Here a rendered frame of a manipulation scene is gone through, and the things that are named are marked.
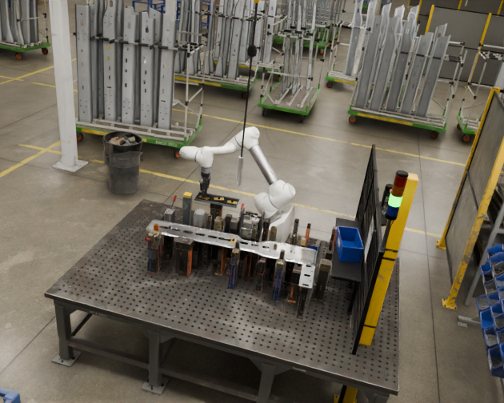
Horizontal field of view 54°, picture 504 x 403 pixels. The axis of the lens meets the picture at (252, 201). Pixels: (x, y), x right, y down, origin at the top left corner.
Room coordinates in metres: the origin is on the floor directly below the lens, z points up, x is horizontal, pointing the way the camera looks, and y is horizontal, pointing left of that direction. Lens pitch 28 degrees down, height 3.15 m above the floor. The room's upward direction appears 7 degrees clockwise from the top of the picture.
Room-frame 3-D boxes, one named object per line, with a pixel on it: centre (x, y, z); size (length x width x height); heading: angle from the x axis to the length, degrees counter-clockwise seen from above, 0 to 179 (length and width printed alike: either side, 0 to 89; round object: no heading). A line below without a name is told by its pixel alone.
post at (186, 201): (3.75, 0.55, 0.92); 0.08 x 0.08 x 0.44; 82
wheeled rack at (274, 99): (10.34, -0.56, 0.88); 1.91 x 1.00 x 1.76; 169
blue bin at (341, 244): (3.35, -0.80, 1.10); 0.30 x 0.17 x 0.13; 2
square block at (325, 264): (3.12, -0.60, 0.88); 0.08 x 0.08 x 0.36; 82
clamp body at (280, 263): (3.09, -0.27, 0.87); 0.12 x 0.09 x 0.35; 172
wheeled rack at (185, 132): (7.56, 1.98, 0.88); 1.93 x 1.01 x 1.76; 84
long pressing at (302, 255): (3.34, 0.13, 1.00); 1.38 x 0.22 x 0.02; 82
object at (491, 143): (4.76, -2.29, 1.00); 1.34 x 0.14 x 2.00; 168
